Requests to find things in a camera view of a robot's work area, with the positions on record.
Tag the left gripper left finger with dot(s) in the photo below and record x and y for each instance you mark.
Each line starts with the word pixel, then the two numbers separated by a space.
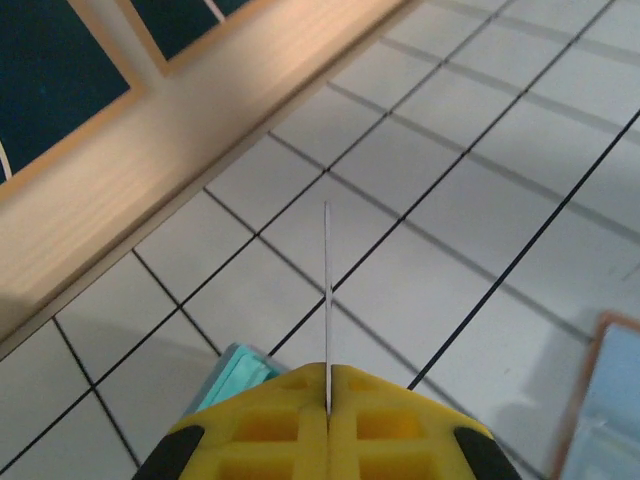
pixel 250 440

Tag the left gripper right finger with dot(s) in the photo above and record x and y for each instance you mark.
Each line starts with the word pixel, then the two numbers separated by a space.
pixel 400 440

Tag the teal card with yellow circle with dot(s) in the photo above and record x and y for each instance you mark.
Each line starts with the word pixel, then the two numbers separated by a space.
pixel 328 300

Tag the pink leather card holder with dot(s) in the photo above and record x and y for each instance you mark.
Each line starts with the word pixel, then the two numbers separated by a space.
pixel 582 380

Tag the plain teal card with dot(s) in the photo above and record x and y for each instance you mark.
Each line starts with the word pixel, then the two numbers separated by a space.
pixel 240 370

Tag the light blue card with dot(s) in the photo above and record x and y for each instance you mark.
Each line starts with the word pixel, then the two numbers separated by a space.
pixel 620 380

